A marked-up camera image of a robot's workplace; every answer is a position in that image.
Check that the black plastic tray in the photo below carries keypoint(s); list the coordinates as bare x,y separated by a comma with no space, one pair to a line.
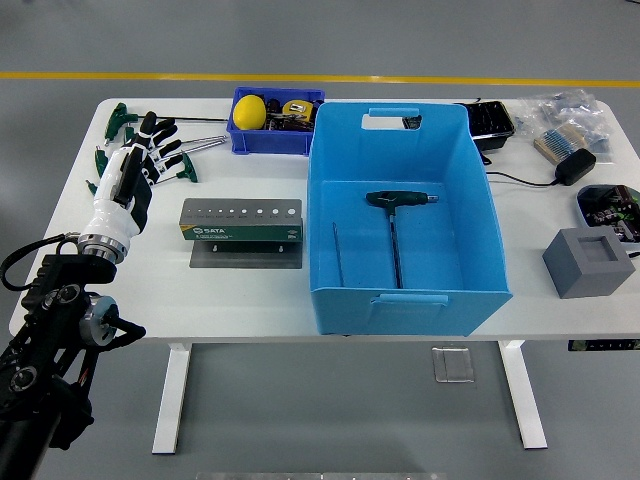
487,122

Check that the green grey hex key stand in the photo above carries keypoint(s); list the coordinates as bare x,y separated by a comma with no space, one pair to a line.
240,232

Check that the grey-blue tray of parts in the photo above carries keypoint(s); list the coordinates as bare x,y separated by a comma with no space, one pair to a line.
607,210

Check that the dark assorted hardware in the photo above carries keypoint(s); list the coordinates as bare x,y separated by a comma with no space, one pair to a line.
277,122

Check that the yellow tape measure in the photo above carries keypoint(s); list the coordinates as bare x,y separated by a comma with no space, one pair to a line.
295,107

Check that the table height control panel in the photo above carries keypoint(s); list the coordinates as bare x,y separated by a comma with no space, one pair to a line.
605,345

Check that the white table leg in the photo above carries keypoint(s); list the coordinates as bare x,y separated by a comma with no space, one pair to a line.
522,400
172,400

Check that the grey foam block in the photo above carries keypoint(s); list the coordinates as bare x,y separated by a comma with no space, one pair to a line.
590,280

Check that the metal floor socket plate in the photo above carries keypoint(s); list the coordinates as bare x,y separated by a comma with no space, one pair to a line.
452,365

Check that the resistor strip bundle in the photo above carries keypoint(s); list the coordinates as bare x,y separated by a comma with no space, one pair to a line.
557,140

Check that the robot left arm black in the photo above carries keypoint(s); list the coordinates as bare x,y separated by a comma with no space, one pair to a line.
55,280

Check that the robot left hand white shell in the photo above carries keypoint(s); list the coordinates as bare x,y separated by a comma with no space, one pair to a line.
112,215

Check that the black power adapter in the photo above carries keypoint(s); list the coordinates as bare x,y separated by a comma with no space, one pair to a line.
575,167

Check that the small blue parts bin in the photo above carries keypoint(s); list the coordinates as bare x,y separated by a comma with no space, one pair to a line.
270,142

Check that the yellow ball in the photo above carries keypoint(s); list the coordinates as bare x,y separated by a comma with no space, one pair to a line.
249,114

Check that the large blue plastic box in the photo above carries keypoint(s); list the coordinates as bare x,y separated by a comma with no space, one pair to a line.
450,240

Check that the clear bags of components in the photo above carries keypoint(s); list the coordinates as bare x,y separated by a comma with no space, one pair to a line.
575,107

